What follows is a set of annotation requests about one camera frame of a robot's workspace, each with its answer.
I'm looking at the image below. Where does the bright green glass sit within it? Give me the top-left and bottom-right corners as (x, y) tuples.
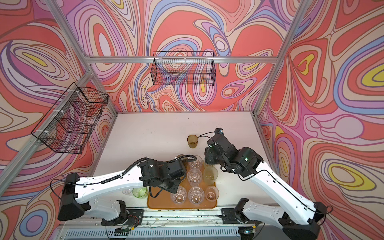
(132, 187), (149, 199)

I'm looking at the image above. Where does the back black wire basket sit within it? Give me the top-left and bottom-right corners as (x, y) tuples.
(151, 51), (216, 86)

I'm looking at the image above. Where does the brown plastic tray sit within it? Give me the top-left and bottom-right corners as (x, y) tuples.
(147, 178), (219, 210)

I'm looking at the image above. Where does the left black wire basket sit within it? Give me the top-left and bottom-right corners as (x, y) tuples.
(31, 83), (109, 154)

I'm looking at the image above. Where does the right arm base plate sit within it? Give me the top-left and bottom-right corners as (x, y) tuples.
(217, 208), (262, 225)

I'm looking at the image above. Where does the black wire basket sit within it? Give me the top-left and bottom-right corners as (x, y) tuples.
(31, 83), (109, 154)
(151, 51), (216, 86)

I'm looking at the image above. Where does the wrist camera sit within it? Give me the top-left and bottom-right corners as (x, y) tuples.
(167, 160), (187, 180)
(207, 128), (238, 154)

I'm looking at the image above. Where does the brown glass back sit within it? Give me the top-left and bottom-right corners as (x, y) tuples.
(187, 135), (199, 149)

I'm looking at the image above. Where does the tall pale green glass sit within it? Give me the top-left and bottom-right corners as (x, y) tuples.
(203, 166), (219, 186)

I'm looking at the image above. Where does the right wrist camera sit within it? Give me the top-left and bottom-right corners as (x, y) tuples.
(207, 128), (238, 154)

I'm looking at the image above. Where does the pink glass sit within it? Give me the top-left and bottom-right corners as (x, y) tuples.
(205, 186), (220, 202)

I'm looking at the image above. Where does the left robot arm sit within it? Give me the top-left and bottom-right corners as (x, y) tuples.
(58, 158), (187, 223)

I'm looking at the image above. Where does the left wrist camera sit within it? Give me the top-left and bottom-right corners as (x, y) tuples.
(167, 160), (187, 180)

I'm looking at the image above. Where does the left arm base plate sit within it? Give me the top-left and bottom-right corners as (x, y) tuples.
(101, 209), (144, 227)

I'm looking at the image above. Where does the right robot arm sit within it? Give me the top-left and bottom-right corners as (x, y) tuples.
(205, 145), (327, 240)

